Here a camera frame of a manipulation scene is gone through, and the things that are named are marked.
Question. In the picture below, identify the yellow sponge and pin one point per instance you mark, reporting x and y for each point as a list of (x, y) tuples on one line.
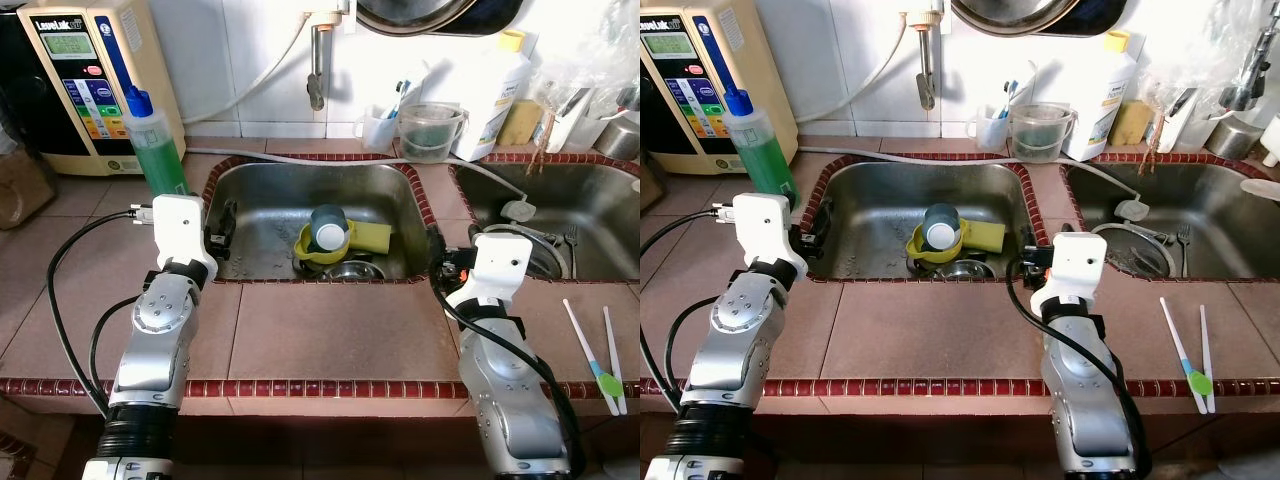
[(985, 237), (372, 237)]

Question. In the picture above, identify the steel bowl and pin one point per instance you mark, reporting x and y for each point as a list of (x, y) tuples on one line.
[(355, 270), (965, 270)]

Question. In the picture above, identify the yellow plastic bowl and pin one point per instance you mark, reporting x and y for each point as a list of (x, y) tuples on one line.
[(917, 245), (305, 245)]

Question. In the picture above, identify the blue mug white rabbit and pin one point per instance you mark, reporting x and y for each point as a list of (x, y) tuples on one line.
[(940, 215), (328, 215)]

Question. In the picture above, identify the white training chopsticks green joint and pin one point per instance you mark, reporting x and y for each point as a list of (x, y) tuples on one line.
[(603, 380), (1200, 380)]

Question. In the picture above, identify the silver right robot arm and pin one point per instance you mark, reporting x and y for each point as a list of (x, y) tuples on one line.
[(1080, 380), (500, 380)]

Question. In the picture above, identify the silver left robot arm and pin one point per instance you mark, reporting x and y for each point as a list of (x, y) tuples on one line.
[(735, 340), (150, 340)]

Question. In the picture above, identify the steel sink basin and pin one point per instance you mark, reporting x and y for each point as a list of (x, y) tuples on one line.
[(870, 200), (1220, 210), (260, 200), (590, 195)]

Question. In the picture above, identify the green dish soap bottle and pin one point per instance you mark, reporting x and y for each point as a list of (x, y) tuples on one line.
[(155, 160), (765, 160)]

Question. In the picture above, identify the clear toothbrush cup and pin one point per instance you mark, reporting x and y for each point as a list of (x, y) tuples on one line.
[(378, 130), (988, 130)]

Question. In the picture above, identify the steel fork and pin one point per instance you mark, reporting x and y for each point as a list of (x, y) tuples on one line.
[(571, 238), (1185, 238)]

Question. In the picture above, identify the brown wooden chopsticks bundle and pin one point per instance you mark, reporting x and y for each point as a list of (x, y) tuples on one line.
[(545, 150), (1157, 150)]

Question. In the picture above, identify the orange sponge block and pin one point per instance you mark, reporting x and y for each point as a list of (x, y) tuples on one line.
[(520, 122), (1130, 122)]

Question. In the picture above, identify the blue toothbrush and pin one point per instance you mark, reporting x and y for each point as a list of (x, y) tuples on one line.
[(1010, 90), (402, 90)]

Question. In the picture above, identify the white detergent bottle yellow cap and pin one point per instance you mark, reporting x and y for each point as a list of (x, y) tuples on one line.
[(1105, 100), (500, 100)]

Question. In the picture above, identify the cream water ionizer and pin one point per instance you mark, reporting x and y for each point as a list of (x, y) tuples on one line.
[(760, 60), (150, 60)]

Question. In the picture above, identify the brown cardboard box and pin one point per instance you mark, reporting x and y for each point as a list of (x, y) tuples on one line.
[(25, 190), (650, 185)]

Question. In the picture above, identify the white rectangular utensil holder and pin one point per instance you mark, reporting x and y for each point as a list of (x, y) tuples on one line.
[(1180, 125), (570, 125)]

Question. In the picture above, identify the dark red base cabinet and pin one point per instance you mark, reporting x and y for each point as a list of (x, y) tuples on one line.
[(900, 440), (300, 440)]

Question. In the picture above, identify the steel cup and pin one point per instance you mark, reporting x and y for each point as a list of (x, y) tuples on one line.
[(1232, 140), (620, 140)]

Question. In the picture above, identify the hanging steel wok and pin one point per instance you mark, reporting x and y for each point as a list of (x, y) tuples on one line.
[(1020, 12), (420, 12)]

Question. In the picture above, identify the clear plastic bag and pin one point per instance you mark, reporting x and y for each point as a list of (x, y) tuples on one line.
[(590, 50), (1200, 50)]

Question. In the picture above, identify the chrome faucet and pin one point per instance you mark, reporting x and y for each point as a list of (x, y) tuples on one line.
[(1245, 85)]

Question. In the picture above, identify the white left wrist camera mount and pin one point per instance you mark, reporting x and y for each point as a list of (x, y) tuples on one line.
[(180, 230), (765, 230)]

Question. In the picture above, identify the steel wall tap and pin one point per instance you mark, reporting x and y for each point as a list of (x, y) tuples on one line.
[(318, 70), (927, 70)]

